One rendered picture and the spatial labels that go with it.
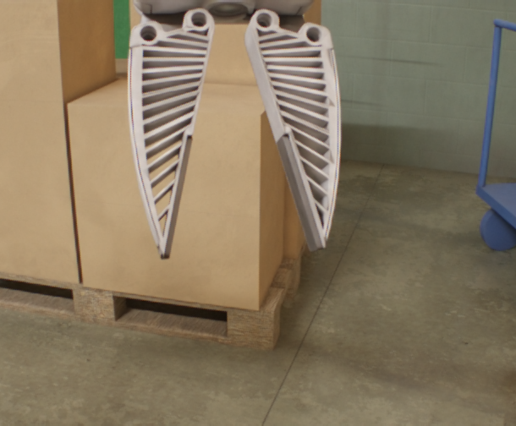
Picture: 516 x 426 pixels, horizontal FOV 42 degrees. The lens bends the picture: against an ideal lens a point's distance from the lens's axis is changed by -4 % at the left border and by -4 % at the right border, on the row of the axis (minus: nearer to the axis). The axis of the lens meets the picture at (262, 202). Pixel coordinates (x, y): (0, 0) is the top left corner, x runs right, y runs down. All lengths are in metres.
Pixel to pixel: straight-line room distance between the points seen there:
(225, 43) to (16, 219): 0.88
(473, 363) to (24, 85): 1.60
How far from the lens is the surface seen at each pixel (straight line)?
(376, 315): 2.39
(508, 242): 2.99
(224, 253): 2.03
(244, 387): 2.01
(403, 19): 3.79
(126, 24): 3.43
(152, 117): 0.34
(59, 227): 2.24
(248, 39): 0.37
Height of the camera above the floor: 1.20
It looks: 21 degrees down
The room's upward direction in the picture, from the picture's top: 1 degrees clockwise
